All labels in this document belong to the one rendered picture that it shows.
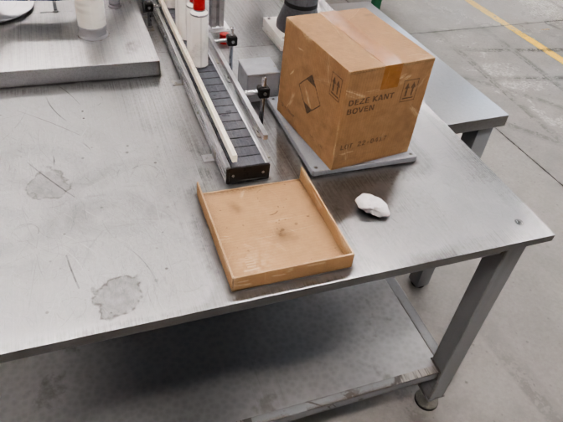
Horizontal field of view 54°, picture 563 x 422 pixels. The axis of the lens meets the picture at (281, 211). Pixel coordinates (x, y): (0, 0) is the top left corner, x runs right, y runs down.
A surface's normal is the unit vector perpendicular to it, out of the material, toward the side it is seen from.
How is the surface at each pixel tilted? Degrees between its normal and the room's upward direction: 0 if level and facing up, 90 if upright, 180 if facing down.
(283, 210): 0
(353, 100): 90
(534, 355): 0
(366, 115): 90
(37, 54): 0
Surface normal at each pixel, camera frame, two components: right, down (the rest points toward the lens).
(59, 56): 0.10, -0.74
